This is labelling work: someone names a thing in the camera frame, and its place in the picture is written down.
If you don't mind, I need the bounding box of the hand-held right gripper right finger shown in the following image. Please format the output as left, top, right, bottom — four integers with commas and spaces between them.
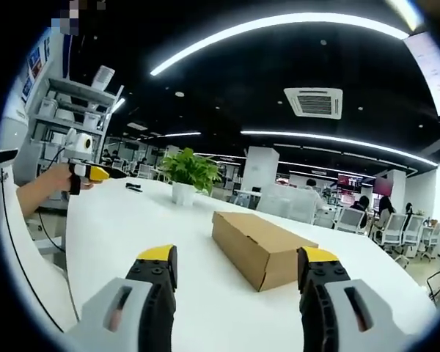
296, 246, 432, 352

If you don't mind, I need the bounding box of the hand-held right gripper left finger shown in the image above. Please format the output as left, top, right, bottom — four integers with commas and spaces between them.
67, 244, 179, 352

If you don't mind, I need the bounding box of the brown cardboard shoe box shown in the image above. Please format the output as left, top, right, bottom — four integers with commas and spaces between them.
210, 210, 320, 293

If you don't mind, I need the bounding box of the person's left hand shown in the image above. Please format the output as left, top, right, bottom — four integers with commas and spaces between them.
43, 164, 95, 194

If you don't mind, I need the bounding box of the grey storage shelf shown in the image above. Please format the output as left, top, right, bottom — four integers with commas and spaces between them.
25, 76, 125, 186

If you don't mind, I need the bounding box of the white office chair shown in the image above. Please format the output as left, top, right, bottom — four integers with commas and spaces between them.
419, 221, 440, 262
337, 207, 367, 235
403, 214, 425, 257
374, 213, 408, 260

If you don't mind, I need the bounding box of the green potted plant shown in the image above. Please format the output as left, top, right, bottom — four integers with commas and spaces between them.
158, 147, 223, 207

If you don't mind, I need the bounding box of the person's white shirt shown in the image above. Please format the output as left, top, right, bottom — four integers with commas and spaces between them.
0, 146, 80, 334

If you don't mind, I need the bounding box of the white pillar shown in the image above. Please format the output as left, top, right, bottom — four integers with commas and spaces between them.
240, 145, 280, 192

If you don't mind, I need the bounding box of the straight ceiling light strip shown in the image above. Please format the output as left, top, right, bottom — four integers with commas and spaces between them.
240, 129, 439, 168

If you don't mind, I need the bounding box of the ceiling air conditioner vent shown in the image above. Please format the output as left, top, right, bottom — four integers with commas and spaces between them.
283, 87, 344, 121

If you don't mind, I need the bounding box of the long curved ceiling light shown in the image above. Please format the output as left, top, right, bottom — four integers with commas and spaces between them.
149, 12, 411, 77

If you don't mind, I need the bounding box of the wall poster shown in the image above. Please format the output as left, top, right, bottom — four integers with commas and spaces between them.
21, 36, 53, 104

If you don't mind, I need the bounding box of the black cable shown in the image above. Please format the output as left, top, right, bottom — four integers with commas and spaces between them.
0, 172, 66, 333

